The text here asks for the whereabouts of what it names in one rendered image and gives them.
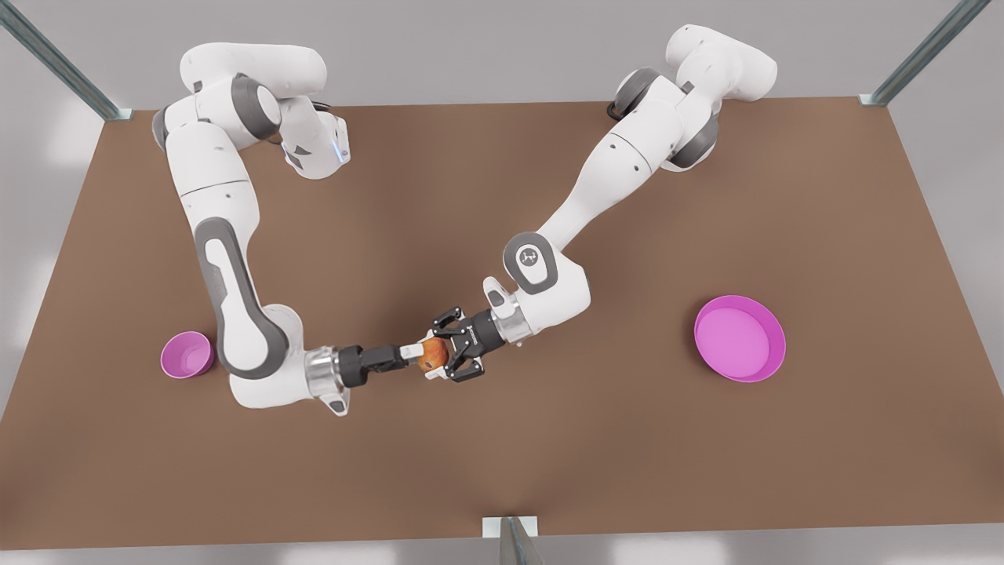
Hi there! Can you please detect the red yellow apple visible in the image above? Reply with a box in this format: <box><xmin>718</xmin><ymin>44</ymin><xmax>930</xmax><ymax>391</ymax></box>
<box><xmin>417</xmin><ymin>337</ymin><xmax>450</xmax><ymax>374</ymax></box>

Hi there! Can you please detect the pink round plate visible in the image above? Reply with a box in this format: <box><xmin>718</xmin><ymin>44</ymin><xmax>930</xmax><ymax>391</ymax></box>
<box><xmin>693</xmin><ymin>294</ymin><xmax>788</xmax><ymax>385</ymax></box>

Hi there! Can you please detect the small pink bowl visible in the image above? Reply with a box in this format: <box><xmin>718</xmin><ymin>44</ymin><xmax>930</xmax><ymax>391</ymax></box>
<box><xmin>160</xmin><ymin>330</ymin><xmax>216</xmax><ymax>381</ymax></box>

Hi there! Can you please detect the silver frame post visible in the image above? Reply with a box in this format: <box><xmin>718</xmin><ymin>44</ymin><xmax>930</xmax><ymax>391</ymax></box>
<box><xmin>482</xmin><ymin>516</ymin><xmax>540</xmax><ymax>565</ymax></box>
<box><xmin>0</xmin><ymin>0</ymin><xmax>133</xmax><ymax>122</ymax></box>
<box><xmin>858</xmin><ymin>0</ymin><xmax>994</xmax><ymax>108</ymax></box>

